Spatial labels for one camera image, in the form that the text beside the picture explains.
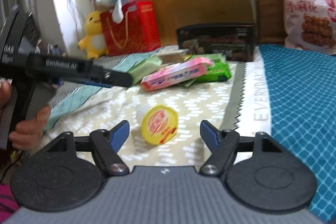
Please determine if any yellow-lid jelly cup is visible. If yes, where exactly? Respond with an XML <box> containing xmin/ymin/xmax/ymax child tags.
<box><xmin>137</xmin><ymin>105</ymin><xmax>178</xmax><ymax>145</ymax></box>

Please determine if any clear-wrapped brown snack bar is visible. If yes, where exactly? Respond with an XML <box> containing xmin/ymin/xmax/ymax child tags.
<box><xmin>155</xmin><ymin>49</ymin><xmax>189</xmax><ymax>64</ymax></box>

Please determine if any person's left hand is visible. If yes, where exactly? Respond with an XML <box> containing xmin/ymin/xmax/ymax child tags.
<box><xmin>1</xmin><ymin>81</ymin><xmax>51</xmax><ymax>151</ymax></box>

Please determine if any light green snack packet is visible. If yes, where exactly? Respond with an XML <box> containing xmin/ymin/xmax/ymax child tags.
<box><xmin>127</xmin><ymin>56</ymin><xmax>162</xmax><ymax>85</ymax></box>

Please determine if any yellow duck plush toy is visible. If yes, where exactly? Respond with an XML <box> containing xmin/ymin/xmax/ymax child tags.
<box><xmin>77</xmin><ymin>10</ymin><xmax>108</xmax><ymax>59</ymax></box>

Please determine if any teal grid cloth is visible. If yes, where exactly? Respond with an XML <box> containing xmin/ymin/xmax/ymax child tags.
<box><xmin>44</xmin><ymin>47</ymin><xmax>164</xmax><ymax>132</ymax></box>

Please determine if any red gift bag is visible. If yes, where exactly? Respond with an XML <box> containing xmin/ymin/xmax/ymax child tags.
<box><xmin>100</xmin><ymin>0</ymin><xmax>161</xmax><ymax>56</ymax></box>

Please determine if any pink snack box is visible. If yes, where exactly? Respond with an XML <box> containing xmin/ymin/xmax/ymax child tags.
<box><xmin>141</xmin><ymin>57</ymin><xmax>215</xmax><ymax>92</ymax></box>

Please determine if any black cardboard snack box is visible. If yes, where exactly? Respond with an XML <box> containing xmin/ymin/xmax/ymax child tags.
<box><xmin>176</xmin><ymin>23</ymin><xmax>255</xmax><ymax>62</ymax></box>

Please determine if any brown woven chair back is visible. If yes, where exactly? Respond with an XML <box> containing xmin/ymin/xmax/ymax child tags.
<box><xmin>255</xmin><ymin>0</ymin><xmax>286</xmax><ymax>46</ymax></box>

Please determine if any pink fried-twist snack bag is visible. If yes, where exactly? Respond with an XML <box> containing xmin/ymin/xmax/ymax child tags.
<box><xmin>284</xmin><ymin>0</ymin><xmax>335</xmax><ymax>55</ymax></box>

